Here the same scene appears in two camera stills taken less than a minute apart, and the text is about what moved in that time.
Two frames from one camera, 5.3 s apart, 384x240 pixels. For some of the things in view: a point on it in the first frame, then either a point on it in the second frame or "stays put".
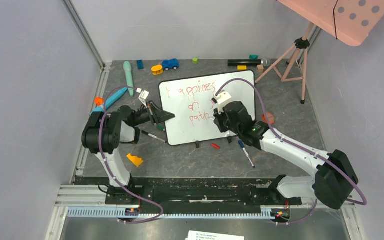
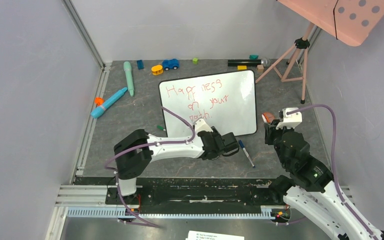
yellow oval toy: (157, 70) stays put
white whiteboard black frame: (190, 100) stays put
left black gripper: (156, 115) → (215, 133)
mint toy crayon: (127, 67) stays put
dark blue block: (140, 64) stays put
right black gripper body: (225, 118) → (273, 131)
